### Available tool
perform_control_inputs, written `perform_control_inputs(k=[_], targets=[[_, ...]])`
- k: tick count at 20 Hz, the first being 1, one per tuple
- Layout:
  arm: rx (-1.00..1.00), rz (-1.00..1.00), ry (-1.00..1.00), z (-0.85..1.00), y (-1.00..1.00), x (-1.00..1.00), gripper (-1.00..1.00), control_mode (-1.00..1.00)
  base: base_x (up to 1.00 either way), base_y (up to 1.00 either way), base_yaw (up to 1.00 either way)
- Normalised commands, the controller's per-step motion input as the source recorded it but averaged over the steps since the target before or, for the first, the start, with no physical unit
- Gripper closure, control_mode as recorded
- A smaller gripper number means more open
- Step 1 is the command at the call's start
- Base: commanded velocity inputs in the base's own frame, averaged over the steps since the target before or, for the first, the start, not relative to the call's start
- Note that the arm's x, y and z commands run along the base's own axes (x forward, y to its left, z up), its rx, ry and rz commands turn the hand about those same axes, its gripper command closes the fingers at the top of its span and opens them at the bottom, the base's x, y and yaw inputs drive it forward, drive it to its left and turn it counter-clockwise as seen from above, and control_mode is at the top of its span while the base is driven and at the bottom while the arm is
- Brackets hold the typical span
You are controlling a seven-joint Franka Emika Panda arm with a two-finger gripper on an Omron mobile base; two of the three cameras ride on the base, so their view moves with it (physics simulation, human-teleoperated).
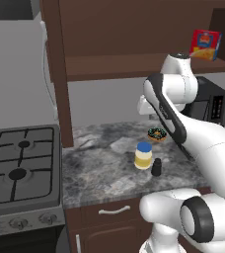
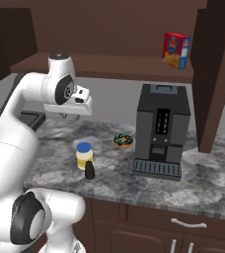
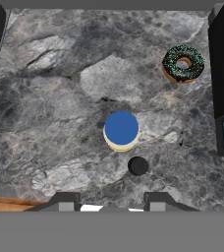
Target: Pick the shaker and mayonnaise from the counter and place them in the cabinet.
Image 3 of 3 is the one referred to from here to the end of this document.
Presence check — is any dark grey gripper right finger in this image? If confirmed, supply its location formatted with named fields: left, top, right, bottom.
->
left=142, top=191, right=200, bottom=213

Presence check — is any black shaker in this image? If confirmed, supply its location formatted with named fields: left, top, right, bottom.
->
left=127, top=156, right=149, bottom=176

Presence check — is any chocolate sprinkled donut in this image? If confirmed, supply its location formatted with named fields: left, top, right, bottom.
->
left=161, top=43, right=205, bottom=84

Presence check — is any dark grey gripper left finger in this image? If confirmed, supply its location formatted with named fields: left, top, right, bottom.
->
left=25, top=191, right=82, bottom=213

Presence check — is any blue-lidded mayonnaise jar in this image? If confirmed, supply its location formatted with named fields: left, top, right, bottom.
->
left=102, top=110, right=140, bottom=154

